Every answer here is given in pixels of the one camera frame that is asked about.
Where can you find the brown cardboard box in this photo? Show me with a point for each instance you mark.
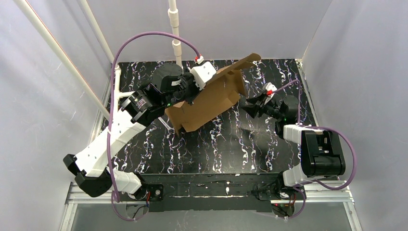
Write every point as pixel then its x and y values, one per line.
pixel 222 92

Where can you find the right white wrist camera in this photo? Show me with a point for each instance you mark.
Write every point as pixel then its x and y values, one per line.
pixel 269 89

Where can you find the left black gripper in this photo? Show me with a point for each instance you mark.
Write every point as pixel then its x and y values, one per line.
pixel 190 92

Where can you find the aluminium rail base frame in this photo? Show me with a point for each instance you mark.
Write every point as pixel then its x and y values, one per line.
pixel 222 157

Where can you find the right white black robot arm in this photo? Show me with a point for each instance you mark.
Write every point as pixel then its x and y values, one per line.
pixel 321 152

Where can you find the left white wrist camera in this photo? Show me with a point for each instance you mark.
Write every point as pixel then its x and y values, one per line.
pixel 202 74

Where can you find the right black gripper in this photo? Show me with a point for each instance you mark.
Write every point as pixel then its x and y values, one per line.
pixel 261 106

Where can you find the white pvc pipe frame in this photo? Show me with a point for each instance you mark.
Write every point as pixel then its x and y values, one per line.
pixel 85 34

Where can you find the silver wrench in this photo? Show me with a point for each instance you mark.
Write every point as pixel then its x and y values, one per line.
pixel 167 126

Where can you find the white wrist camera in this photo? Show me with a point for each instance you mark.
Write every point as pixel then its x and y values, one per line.
pixel 269 89
pixel 202 74

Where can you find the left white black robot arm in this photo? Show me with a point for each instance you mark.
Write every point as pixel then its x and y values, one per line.
pixel 93 168

